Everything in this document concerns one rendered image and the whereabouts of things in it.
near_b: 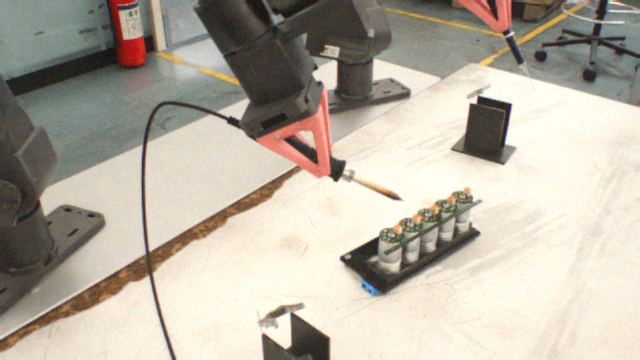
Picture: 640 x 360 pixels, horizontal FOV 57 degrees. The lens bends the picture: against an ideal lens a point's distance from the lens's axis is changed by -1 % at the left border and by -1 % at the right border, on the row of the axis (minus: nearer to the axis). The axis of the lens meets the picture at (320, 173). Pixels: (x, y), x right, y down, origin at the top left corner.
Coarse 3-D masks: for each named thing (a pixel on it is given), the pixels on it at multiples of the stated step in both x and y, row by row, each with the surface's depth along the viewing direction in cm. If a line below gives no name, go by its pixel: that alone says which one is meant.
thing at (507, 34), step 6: (486, 0) 79; (492, 0) 78; (492, 6) 79; (492, 12) 79; (504, 30) 79; (504, 36) 80; (510, 36) 79; (510, 42) 80; (510, 48) 80; (516, 48) 80; (516, 54) 80; (516, 60) 80; (522, 60) 80
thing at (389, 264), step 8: (384, 248) 61; (400, 248) 62; (384, 256) 62; (392, 256) 62; (400, 256) 62; (384, 264) 62; (392, 264) 62; (400, 264) 63; (384, 272) 63; (392, 272) 63
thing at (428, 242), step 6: (426, 216) 64; (426, 228) 64; (426, 234) 65; (432, 234) 65; (420, 240) 65; (426, 240) 65; (432, 240) 65; (420, 246) 66; (426, 246) 65; (432, 246) 66
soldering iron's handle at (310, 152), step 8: (232, 120) 59; (240, 128) 60; (248, 136) 60; (296, 144) 60; (304, 144) 60; (304, 152) 60; (312, 152) 60; (312, 160) 60; (336, 160) 61; (344, 160) 61; (336, 168) 60; (344, 168) 60; (328, 176) 61; (336, 176) 60
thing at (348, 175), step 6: (348, 168) 61; (342, 174) 61; (348, 174) 61; (354, 174) 61; (348, 180) 61; (354, 180) 61; (360, 180) 61; (366, 180) 61; (366, 186) 62; (372, 186) 62; (378, 186) 62; (378, 192) 62; (384, 192) 62; (390, 192) 62; (396, 198) 62
